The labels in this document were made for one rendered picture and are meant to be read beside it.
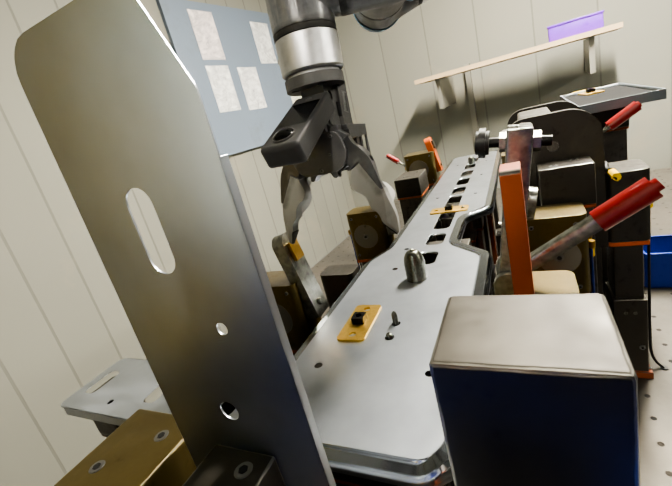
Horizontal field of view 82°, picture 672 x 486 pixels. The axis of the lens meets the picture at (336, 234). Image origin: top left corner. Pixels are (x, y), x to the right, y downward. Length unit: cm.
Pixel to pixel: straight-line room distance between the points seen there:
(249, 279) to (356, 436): 22
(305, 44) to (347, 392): 37
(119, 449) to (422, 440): 24
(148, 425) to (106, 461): 4
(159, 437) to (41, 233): 178
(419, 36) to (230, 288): 359
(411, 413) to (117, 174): 30
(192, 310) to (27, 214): 187
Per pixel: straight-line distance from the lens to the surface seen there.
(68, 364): 217
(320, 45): 47
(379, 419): 39
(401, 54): 378
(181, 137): 19
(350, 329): 51
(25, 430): 217
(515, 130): 39
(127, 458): 38
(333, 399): 42
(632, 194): 42
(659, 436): 81
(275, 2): 49
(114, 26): 21
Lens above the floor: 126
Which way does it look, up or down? 17 degrees down
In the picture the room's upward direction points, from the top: 15 degrees counter-clockwise
